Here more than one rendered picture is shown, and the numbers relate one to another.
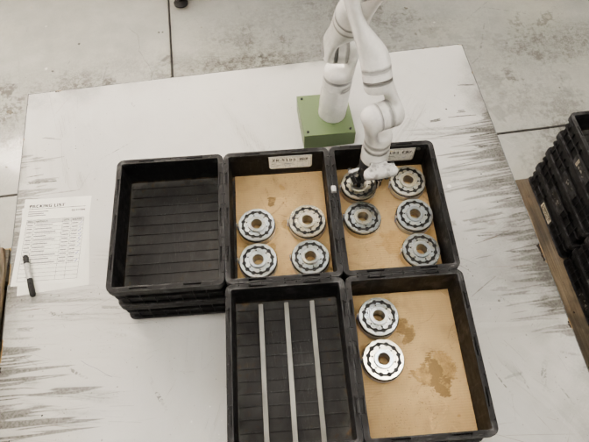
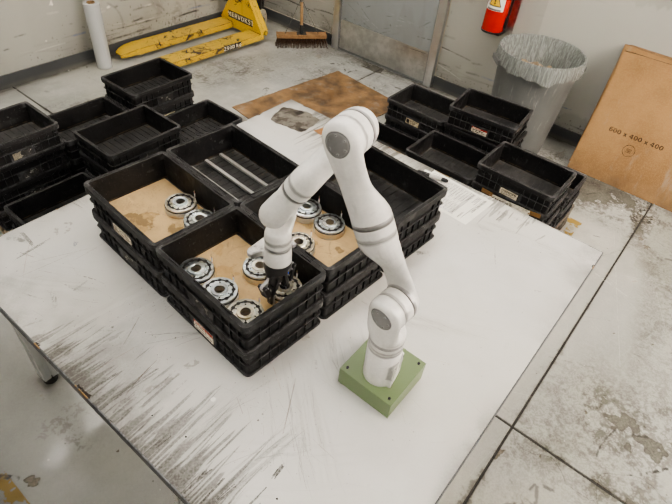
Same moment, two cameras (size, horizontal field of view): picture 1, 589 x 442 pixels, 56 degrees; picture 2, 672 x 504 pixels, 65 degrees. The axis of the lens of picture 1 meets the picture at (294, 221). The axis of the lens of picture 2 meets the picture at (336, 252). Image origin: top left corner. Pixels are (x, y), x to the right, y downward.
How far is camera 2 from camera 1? 186 cm
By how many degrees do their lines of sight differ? 68
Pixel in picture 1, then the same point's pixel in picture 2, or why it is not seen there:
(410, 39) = not seen: outside the picture
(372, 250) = (235, 260)
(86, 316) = not seen: hidden behind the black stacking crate
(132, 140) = (496, 268)
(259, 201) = (347, 245)
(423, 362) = (152, 221)
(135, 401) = not seen: hidden behind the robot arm
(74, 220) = (453, 208)
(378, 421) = (165, 187)
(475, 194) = (180, 408)
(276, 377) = (241, 177)
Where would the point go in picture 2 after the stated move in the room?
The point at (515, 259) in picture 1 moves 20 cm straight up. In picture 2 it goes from (109, 369) to (92, 323)
